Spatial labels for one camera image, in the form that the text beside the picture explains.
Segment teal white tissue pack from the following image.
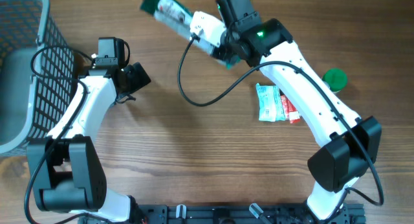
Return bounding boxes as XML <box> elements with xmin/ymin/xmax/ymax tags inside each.
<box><xmin>256</xmin><ymin>84</ymin><xmax>286</xmax><ymax>122</ymax></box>

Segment green white plastic packet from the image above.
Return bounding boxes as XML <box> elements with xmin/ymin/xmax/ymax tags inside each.
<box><xmin>140</xmin><ymin>0</ymin><xmax>236</xmax><ymax>68</ymax></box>

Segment red stick sachet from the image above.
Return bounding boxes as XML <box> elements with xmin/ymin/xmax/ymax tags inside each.
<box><xmin>281</xmin><ymin>95</ymin><xmax>301</xmax><ymax>124</ymax></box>

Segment green lid jar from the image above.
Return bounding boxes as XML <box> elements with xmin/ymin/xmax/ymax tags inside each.
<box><xmin>322</xmin><ymin>68</ymin><xmax>348</xmax><ymax>93</ymax></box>

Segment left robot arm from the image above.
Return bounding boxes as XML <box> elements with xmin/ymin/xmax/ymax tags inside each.
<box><xmin>23</xmin><ymin>37</ymin><xmax>151</xmax><ymax>223</ymax></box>

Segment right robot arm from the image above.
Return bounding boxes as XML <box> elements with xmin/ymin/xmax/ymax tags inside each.
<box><xmin>216</xmin><ymin>0</ymin><xmax>384</xmax><ymax>223</ymax></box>

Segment grey plastic mesh basket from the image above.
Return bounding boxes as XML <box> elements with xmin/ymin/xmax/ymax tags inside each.
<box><xmin>1</xmin><ymin>0</ymin><xmax>74</xmax><ymax>157</ymax></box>

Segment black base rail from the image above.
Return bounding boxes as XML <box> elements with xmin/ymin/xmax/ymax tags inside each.
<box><xmin>77</xmin><ymin>203</ymin><xmax>366</xmax><ymax>224</ymax></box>

